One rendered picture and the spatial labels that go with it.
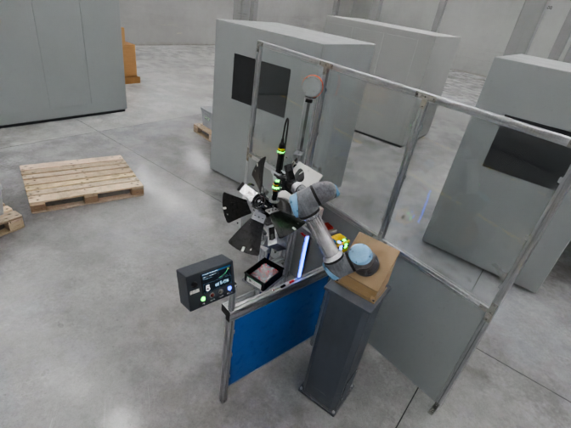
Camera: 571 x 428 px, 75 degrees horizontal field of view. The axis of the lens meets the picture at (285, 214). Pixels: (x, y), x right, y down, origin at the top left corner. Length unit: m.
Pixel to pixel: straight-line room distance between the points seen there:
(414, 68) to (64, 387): 7.24
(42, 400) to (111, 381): 0.41
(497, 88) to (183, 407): 3.89
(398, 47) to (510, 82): 4.11
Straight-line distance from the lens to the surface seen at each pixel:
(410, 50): 8.06
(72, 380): 3.13
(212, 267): 1.88
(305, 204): 1.86
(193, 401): 2.90
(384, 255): 2.23
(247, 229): 2.54
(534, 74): 4.31
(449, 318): 2.79
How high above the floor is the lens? 2.45
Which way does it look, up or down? 30 degrees down
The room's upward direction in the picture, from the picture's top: 9 degrees clockwise
